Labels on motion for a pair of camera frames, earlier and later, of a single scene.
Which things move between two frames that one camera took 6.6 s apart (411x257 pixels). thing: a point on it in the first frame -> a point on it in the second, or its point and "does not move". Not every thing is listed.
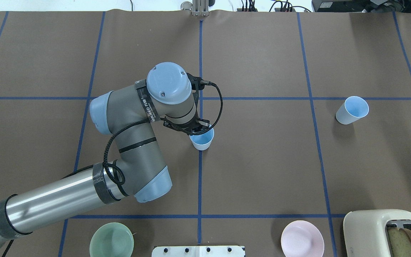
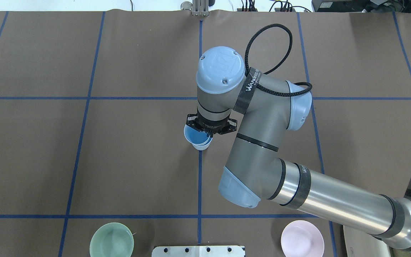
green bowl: (112, 239) does not move
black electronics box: (366, 6) does not move
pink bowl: (302, 238) does not move
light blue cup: (354, 108) -> (195, 136)
